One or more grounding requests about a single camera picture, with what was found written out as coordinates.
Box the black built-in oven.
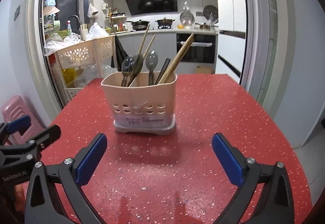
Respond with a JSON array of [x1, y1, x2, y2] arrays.
[[181, 34, 217, 64]]

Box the black pot with lid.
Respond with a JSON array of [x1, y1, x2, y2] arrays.
[[156, 18, 175, 29]]

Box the dark brown utensil handle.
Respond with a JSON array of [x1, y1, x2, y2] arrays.
[[155, 58, 171, 85]]

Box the beige plastic storage cart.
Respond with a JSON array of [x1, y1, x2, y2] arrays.
[[47, 36, 117, 101]]

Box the white refrigerator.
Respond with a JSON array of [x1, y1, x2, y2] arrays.
[[215, 0, 247, 83]]

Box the bamboo chopstick three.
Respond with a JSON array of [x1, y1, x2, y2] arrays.
[[157, 32, 195, 85]]

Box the pink plastic stool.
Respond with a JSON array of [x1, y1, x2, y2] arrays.
[[1, 95, 44, 145]]

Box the bamboo chopstick one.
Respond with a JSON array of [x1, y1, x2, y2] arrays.
[[138, 23, 150, 54]]

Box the black kitchen faucet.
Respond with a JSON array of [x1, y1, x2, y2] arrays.
[[66, 15, 81, 34]]

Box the black wok on stove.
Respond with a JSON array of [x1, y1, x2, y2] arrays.
[[127, 20, 150, 31]]

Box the grey spoon in holder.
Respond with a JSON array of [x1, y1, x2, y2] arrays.
[[145, 51, 158, 85]]

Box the clear plastic bags on cart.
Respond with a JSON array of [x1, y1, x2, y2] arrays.
[[43, 23, 109, 57]]

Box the large dark brown spoon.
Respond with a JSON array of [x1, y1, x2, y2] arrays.
[[128, 54, 143, 86]]

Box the beige utensil holder caddy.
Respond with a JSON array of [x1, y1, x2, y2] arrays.
[[101, 72, 177, 135]]

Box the black hanging apron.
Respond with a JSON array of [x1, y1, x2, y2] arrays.
[[111, 36, 128, 72]]

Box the left human hand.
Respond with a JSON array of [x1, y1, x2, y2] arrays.
[[1, 184, 25, 223]]

